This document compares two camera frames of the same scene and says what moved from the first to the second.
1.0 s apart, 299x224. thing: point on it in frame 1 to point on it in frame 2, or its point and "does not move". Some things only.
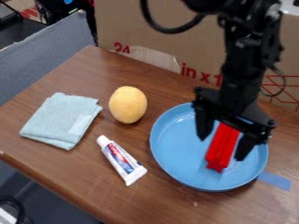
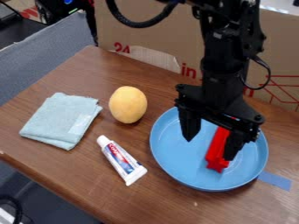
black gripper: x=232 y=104 to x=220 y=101
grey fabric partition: x=32 y=58 does not move
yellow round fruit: x=128 y=104 does not move
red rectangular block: x=222 y=147 does not move
